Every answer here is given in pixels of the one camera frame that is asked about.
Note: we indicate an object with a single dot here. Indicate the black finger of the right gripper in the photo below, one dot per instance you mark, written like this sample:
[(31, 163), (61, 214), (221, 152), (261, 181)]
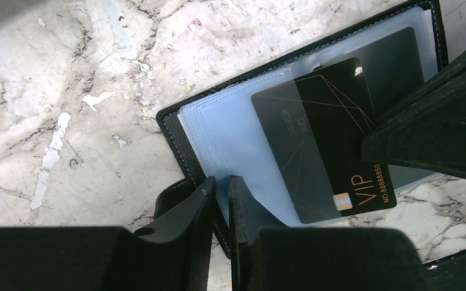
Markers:
[(427, 130)]

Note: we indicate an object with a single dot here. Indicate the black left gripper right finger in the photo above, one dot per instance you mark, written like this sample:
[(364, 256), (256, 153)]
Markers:
[(267, 255)]

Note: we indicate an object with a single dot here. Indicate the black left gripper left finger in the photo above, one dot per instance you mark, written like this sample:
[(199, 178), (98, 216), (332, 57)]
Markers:
[(170, 253)]

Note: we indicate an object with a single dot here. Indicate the black leather card holder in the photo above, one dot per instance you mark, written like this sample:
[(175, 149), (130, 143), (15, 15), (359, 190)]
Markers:
[(217, 132)]

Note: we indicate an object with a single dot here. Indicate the black VIP credit card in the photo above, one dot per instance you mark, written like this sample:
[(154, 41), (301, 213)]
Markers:
[(314, 125)]

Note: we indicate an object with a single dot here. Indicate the dark card in holder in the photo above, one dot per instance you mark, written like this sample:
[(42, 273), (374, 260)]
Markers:
[(392, 68)]

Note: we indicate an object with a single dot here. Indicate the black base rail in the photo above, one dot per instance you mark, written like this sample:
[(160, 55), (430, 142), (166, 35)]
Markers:
[(448, 273)]

